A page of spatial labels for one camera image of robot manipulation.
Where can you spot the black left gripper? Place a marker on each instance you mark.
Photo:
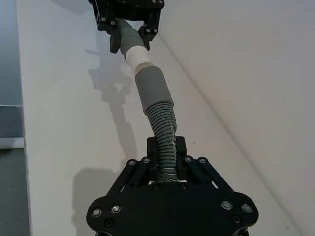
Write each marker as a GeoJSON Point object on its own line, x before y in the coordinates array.
{"type": "Point", "coordinates": [128, 8]}

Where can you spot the white pipe with grey elbow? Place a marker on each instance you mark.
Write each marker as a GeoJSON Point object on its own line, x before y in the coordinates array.
{"type": "Point", "coordinates": [134, 49]}

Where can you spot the white table cloth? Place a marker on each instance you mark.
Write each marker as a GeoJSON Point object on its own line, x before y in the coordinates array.
{"type": "Point", "coordinates": [73, 98]}

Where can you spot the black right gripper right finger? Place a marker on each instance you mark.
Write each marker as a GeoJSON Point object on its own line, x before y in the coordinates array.
{"type": "Point", "coordinates": [197, 172]}

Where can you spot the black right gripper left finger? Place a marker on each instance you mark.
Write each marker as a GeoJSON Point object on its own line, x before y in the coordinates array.
{"type": "Point", "coordinates": [137, 172]}

